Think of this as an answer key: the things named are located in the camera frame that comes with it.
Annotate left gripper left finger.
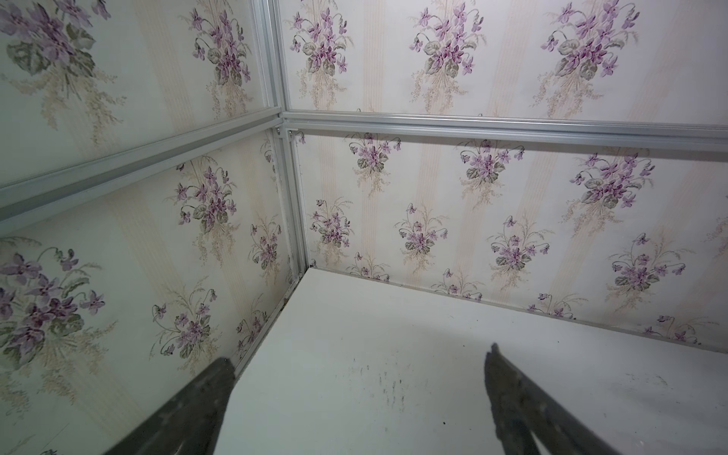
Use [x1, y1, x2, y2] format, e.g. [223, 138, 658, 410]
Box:
[107, 358, 235, 455]

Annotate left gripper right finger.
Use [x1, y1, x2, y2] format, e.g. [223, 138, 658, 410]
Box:
[483, 343, 617, 455]

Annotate aluminium frame post left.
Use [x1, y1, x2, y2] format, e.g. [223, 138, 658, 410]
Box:
[252, 0, 309, 280]

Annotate aluminium frame crossbar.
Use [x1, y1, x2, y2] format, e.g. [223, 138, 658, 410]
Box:
[282, 111, 727, 154]

